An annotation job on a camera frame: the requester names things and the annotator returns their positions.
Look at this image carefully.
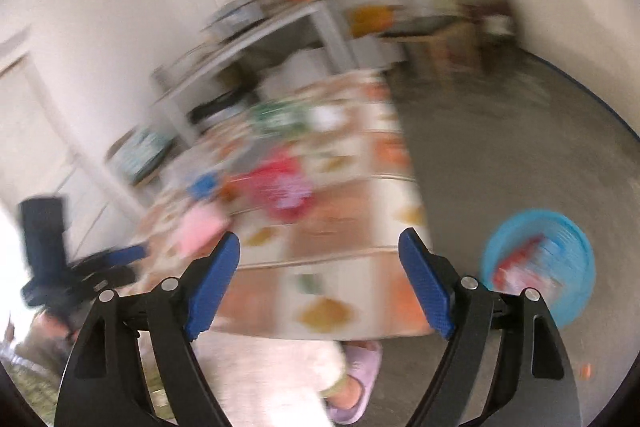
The blue white carton box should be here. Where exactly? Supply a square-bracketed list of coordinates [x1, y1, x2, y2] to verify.
[188, 171, 220, 202]

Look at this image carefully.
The red snack bag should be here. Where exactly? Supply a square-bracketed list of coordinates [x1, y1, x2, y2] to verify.
[245, 150, 314, 223]

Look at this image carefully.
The blue trash basket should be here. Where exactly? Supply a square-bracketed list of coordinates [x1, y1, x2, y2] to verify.
[480, 209, 596, 329]

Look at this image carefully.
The pink sponge cloth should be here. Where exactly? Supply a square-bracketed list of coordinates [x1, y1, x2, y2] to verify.
[175, 202, 230, 259]

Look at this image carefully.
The white door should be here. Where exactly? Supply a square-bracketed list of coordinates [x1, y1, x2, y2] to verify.
[1, 29, 134, 258]

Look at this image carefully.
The white shelf table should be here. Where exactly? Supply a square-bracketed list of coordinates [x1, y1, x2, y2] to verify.
[156, 0, 357, 146]

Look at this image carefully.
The purple slipper foot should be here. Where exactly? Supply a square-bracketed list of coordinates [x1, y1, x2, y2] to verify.
[326, 340, 383, 426]

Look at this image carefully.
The patterned tablecloth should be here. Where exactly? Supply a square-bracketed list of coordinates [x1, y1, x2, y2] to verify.
[132, 70, 430, 340]

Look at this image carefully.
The green plastic bag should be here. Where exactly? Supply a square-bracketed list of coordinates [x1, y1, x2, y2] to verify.
[250, 100, 309, 136]

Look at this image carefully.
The white pillow bag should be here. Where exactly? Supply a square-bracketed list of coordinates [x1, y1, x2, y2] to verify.
[258, 48, 332, 100]

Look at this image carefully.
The silver rice cooker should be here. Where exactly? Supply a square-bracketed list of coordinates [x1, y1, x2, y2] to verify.
[205, 0, 267, 42]

